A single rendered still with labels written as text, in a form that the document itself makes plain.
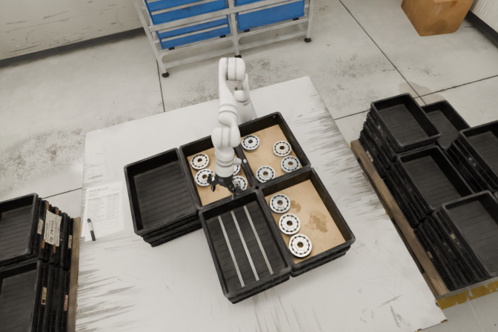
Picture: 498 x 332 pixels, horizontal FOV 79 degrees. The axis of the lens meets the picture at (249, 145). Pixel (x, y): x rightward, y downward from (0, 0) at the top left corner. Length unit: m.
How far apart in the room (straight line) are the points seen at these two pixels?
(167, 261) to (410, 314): 1.14
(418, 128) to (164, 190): 1.73
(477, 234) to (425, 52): 2.22
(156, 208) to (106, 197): 0.41
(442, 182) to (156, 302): 1.86
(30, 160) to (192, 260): 2.24
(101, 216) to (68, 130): 1.73
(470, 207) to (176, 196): 1.69
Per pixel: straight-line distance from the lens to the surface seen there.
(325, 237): 1.51
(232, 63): 1.25
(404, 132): 2.36
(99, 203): 1.97
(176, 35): 3.29
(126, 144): 2.13
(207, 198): 1.60
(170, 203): 1.65
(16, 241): 2.44
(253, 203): 1.56
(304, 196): 1.58
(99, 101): 3.61
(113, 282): 1.77
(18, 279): 2.47
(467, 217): 2.19
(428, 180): 2.34
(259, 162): 1.67
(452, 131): 2.81
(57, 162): 3.31
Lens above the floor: 2.26
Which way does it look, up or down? 55 degrees down
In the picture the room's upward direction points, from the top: 8 degrees counter-clockwise
